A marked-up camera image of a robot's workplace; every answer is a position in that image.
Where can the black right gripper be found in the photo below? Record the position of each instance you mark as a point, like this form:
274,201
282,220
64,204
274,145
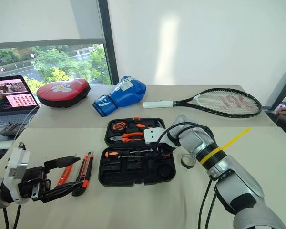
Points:
163,150

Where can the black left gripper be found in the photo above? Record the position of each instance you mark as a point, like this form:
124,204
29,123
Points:
34,177

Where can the slim orange utility knife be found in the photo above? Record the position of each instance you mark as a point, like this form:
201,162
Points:
64,175

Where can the black orange utility knife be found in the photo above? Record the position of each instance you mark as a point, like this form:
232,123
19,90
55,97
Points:
87,171

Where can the dark tape roll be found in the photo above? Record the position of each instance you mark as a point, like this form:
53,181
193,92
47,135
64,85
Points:
188,161

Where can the black cloth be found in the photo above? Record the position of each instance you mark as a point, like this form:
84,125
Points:
133,171

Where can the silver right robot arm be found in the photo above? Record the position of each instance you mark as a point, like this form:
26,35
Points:
238,176

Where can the black orange tape measure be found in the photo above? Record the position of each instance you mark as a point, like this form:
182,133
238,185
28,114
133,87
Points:
118,126

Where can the black tennis racket white grip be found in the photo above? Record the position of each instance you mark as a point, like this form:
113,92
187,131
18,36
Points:
205,103

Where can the black handheld device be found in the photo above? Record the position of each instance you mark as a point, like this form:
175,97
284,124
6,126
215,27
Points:
12,130

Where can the blue boxing glove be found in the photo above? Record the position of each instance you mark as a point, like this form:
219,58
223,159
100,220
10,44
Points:
124,94

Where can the yellow zip tie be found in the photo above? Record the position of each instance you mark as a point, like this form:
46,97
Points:
236,138

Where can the red black punch mitt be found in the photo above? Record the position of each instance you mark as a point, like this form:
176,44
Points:
62,91

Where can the open laptop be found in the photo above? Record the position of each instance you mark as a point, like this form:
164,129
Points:
9,95

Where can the white roller blind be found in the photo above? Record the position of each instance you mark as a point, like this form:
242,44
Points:
38,21

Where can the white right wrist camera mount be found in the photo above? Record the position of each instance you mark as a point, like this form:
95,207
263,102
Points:
155,136

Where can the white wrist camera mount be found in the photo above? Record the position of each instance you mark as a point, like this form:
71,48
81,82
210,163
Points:
14,162
155,136

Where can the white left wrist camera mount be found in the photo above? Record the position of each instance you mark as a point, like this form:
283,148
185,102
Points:
14,162

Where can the dark window frame post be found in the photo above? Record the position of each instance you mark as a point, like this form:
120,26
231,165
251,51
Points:
108,43

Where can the slanted dark window frame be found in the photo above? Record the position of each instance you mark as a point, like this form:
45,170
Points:
280,83

